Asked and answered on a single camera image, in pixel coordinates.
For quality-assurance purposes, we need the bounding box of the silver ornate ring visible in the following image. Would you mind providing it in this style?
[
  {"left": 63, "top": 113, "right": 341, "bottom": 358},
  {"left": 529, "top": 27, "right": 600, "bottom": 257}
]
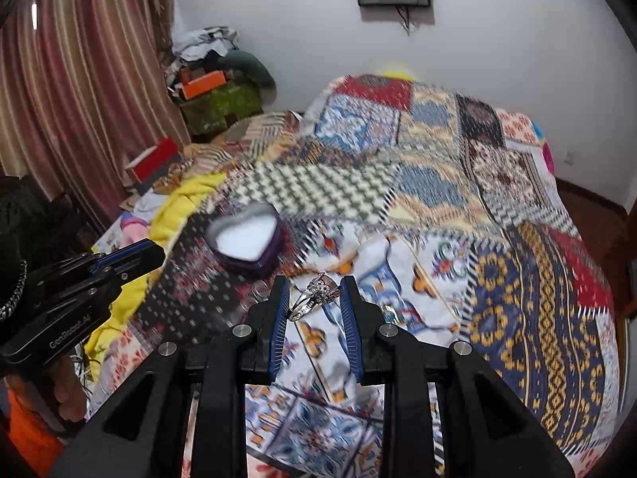
[{"left": 287, "top": 273, "right": 342, "bottom": 323}]

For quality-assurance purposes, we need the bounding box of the left hand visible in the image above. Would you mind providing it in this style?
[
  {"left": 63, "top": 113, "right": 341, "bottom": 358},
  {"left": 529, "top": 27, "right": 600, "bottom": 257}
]
[{"left": 4, "top": 352, "right": 89, "bottom": 424}]

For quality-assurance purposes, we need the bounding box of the pink cloth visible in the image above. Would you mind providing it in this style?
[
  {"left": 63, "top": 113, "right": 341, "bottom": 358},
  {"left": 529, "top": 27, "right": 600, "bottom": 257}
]
[{"left": 120, "top": 212, "right": 148, "bottom": 247}]

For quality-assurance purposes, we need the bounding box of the yellow blanket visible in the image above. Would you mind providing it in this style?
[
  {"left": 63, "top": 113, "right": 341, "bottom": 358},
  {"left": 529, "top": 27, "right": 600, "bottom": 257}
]
[{"left": 84, "top": 172, "right": 227, "bottom": 379}]

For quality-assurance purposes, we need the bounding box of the red flat box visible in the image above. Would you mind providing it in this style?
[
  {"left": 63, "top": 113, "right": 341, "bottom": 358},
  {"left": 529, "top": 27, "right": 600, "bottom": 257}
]
[{"left": 125, "top": 138, "right": 179, "bottom": 182}]

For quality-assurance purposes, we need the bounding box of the purple heart-shaped tin box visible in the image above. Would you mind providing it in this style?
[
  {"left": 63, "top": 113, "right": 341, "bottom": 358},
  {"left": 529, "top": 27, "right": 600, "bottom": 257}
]
[{"left": 205, "top": 202, "right": 283, "bottom": 277}]

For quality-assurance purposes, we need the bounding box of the striped brown curtain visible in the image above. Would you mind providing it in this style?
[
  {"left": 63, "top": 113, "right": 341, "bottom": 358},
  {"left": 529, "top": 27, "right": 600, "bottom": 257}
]
[{"left": 1, "top": 0, "right": 189, "bottom": 229}]

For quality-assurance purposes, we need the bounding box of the brown striped blanket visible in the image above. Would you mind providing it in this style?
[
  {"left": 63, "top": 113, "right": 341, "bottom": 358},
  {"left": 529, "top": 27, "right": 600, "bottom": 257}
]
[{"left": 151, "top": 110, "right": 302, "bottom": 195}]

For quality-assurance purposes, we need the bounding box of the orange box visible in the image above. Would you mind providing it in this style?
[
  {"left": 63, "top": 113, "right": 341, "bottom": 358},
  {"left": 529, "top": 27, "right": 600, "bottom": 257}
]
[{"left": 182, "top": 70, "right": 227, "bottom": 100}]

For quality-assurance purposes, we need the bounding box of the patchwork patterned bedspread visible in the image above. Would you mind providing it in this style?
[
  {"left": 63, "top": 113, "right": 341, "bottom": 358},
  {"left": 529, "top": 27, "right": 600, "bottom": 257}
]
[{"left": 84, "top": 72, "right": 623, "bottom": 478}]

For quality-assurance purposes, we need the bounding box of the dark grey pillow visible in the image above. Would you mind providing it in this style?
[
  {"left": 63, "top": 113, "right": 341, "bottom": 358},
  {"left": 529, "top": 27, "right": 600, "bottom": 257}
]
[{"left": 218, "top": 50, "right": 276, "bottom": 90}]

